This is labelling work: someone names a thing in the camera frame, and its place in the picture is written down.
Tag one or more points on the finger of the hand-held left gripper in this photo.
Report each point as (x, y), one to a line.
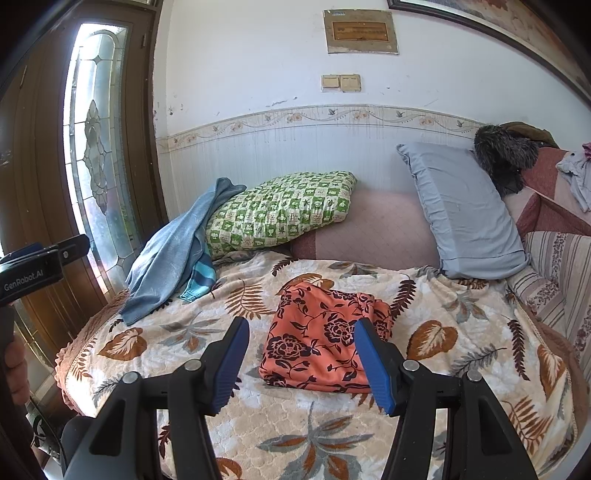
(74, 249)

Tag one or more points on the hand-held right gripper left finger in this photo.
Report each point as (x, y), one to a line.
(228, 369)

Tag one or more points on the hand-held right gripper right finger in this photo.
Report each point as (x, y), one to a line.
(376, 369)

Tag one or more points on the orange floral garment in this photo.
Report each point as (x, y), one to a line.
(314, 337)

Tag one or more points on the person's left hand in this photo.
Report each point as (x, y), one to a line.
(18, 374)

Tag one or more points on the cream leaf-print blanket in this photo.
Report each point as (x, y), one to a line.
(277, 415)

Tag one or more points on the blue striped sweater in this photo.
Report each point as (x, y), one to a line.
(201, 277)

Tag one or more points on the blue towel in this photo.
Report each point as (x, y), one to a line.
(171, 258)

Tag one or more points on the wooden door with glass pane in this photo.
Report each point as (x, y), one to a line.
(99, 138)

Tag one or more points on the mauve pillow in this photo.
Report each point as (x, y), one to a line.
(378, 230)

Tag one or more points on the green checked pillow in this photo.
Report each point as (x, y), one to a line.
(277, 207)

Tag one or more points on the grey-blue pillow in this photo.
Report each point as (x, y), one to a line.
(466, 217)

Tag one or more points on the striped floral cushion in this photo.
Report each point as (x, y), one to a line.
(563, 277)

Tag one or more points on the dark fur-trimmed coat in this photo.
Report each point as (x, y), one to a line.
(503, 152)

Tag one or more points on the light grey garment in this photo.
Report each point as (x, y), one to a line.
(579, 180)

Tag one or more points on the pink floral garment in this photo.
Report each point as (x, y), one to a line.
(587, 150)

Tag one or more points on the dark framed painting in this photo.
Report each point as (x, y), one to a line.
(485, 9)

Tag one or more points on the beige wall switch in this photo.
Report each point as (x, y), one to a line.
(331, 82)
(350, 82)

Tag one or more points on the beige wall panel box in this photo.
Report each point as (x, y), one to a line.
(360, 32)

